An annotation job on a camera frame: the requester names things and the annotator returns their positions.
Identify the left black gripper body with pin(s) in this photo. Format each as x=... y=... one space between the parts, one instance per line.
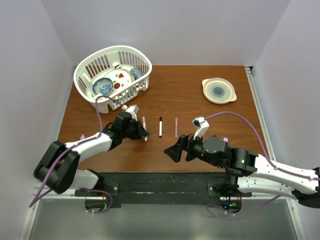
x=133 y=132

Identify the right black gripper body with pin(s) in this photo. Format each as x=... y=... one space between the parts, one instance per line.
x=199 y=152

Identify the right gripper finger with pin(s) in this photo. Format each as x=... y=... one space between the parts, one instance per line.
x=190 y=155
x=175 y=152

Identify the white pink-end marker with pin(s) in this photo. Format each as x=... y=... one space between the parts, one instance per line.
x=145 y=127

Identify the white black-tip marker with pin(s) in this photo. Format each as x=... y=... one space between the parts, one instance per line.
x=160 y=132

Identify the pink highlighter pen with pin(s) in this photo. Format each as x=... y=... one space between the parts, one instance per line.
x=176 y=128

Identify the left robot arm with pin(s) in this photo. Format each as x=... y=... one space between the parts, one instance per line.
x=58 y=167

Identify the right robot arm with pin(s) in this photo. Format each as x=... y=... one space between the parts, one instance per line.
x=247 y=172

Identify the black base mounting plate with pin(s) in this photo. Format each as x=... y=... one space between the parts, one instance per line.
x=160 y=188

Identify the blue patterned bowl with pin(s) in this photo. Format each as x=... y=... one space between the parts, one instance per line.
x=103 y=86

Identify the white strawberry plate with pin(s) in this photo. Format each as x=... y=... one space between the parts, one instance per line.
x=121 y=78

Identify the white plastic dish basket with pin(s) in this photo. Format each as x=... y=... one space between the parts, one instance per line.
x=96 y=65

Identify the grey blue cup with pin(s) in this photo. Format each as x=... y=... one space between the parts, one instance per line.
x=136 y=72

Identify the beige plate blue rings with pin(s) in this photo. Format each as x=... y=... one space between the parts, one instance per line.
x=218 y=90

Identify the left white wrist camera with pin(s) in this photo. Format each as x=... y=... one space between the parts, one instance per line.
x=133 y=110

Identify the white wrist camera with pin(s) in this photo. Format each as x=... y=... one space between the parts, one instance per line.
x=133 y=110
x=201 y=125

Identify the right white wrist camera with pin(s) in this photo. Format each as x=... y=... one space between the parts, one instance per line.
x=201 y=125

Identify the aluminium frame rail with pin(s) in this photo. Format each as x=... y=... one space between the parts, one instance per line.
x=291 y=204

